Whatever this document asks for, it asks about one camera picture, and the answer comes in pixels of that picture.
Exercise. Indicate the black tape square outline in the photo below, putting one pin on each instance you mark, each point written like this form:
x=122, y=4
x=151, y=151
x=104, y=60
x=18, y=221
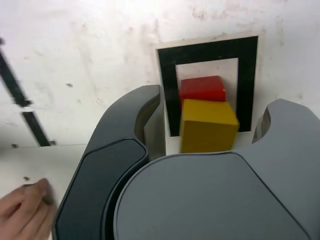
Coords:
x=207, y=48

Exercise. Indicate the person's hand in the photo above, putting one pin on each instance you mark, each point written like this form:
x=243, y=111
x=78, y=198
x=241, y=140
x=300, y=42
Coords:
x=22, y=212

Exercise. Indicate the yellow cube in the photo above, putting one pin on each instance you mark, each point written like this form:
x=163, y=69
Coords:
x=207, y=127

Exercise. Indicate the black tape strip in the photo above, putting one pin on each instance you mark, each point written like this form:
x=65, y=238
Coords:
x=37, y=127

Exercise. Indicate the red cube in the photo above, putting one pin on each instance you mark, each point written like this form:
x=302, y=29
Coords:
x=200, y=87

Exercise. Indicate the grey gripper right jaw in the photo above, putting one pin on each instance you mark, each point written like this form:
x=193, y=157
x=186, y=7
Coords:
x=212, y=200

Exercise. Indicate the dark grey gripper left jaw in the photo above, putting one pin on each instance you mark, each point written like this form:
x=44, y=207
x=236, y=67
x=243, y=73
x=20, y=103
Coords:
x=110, y=150

